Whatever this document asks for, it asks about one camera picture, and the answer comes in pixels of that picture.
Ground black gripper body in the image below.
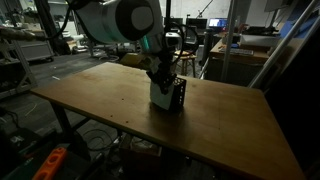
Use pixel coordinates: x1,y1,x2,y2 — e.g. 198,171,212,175
147,57,178,87

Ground grey knitted towel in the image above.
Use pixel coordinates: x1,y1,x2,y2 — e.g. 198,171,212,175
149,80,175,111

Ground large cardboard box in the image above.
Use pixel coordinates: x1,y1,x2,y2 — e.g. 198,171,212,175
118,133,164,173

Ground round wooden stool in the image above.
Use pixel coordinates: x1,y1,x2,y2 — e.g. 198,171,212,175
172,49,198,78

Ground wide dark monitor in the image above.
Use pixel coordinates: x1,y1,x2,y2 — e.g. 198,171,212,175
185,17,209,34

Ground black vertical pole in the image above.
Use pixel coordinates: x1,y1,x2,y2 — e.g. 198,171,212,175
164,0,172,20

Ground monitor with blue screen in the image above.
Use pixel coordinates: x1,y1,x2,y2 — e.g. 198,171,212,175
208,17,229,29

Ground grey keyboard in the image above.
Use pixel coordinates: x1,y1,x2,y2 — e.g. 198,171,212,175
218,47,255,57

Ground wooden workbench with drawers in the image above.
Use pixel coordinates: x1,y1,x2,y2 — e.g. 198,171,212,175
209,37,272,88

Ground black table leg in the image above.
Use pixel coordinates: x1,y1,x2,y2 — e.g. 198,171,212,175
49,101,75,143

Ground grey drawer cabinet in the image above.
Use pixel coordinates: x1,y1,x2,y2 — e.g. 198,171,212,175
13,33,55,62

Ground orange tool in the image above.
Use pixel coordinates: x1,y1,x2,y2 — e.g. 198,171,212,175
32,147,70,180

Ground metal shelf rack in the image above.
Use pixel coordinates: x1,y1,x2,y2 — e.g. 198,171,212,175
0,24,38,100

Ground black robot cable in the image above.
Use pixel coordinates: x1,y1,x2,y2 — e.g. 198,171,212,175
161,20,200,68

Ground silver vertical post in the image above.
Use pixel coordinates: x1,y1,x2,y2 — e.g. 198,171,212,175
220,0,240,83

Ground thin floor cable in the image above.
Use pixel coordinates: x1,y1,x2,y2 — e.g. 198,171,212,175
80,127,118,152

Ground diagonal aluminium frame bars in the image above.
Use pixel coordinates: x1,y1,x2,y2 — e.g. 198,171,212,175
248,0,320,91

